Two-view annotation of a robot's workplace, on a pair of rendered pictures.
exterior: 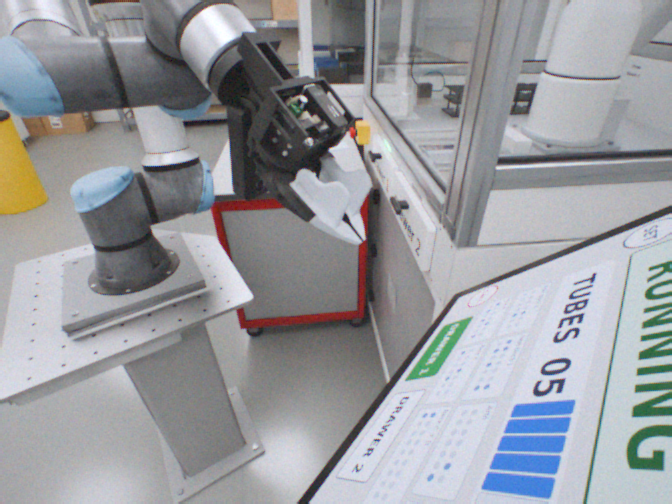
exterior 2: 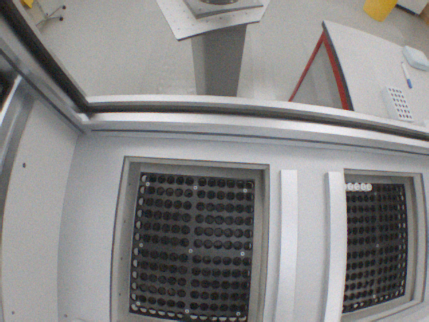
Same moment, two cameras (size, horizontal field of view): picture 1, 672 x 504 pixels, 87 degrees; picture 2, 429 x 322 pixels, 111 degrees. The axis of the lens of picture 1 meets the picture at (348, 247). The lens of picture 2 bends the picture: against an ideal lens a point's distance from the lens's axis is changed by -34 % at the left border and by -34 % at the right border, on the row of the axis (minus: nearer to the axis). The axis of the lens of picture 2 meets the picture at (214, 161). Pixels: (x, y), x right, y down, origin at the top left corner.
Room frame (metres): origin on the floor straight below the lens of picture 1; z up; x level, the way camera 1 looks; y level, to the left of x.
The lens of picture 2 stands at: (0.79, -0.31, 1.22)
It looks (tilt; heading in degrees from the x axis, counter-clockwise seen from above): 72 degrees down; 100
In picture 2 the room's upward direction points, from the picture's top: 1 degrees clockwise
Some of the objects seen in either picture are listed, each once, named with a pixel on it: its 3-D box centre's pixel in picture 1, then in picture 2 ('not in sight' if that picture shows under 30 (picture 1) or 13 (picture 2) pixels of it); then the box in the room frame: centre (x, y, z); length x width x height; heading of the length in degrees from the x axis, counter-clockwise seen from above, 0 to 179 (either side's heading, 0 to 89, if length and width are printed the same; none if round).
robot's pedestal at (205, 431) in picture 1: (181, 374); not in sight; (0.65, 0.50, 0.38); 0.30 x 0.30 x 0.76; 33
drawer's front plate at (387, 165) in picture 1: (383, 165); not in sight; (1.05, -0.11, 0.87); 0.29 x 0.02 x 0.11; 7
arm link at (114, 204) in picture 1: (114, 203); not in sight; (0.67, 0.49, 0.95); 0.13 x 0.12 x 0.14; 125
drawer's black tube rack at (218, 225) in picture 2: not in sight; (192, 249); (0.76, -0.35, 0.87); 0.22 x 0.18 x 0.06; 97
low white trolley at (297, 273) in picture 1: (297, 234); not in sight; (1.42, 0.24, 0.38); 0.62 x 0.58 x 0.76; 7
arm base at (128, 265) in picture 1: (128, 251); not in sight; (0.66, 0.50, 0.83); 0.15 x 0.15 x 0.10
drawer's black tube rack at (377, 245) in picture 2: not in sight; (366, 245); (1.08, -0.31, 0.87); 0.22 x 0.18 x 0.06; 97
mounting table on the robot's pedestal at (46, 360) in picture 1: (136, 298); not in sight; (0.64, 0.52, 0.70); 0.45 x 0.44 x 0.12; 123
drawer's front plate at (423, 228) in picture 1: (410, 216); not in sight; (0.74, -0.15, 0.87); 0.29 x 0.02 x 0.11; 7
